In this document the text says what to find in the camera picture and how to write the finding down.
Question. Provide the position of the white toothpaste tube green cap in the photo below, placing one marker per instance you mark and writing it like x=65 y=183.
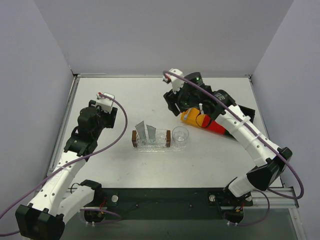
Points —
x=151 y=130

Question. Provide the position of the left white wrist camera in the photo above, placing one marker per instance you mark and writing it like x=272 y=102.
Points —
x=105 y=101

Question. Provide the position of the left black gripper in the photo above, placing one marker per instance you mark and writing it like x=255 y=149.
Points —
x=111 y=117

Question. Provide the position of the red plastic bin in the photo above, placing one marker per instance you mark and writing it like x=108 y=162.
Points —
x=210 y=125

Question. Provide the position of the black plastic bin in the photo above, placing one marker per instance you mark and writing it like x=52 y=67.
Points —
x=247 y=112

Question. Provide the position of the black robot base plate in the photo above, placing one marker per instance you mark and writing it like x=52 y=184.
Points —
x=114 y=204

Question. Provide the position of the brown wooden tray foot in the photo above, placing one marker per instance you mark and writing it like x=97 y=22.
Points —
x=168 y=138
x=134 y=138

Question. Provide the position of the yellow plastic bin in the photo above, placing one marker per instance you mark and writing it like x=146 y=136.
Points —
x=193 y=118

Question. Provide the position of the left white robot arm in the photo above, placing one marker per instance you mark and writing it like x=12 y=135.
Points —
x=46 y=215

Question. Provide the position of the clear textured oval tray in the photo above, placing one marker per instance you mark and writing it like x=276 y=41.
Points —
x=159 y=146

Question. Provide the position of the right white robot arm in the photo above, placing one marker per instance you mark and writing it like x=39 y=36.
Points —
x=270 y=160

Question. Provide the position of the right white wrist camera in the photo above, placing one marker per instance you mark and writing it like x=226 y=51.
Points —
x=175 y=82

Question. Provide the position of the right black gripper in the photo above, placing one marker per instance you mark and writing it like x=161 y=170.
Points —
x=170 y=103

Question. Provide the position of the clear plastic cup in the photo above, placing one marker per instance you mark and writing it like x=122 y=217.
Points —
x=180 y=136

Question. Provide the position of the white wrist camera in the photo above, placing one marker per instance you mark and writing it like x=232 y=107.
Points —
x=175 y=82
x=105 y=101

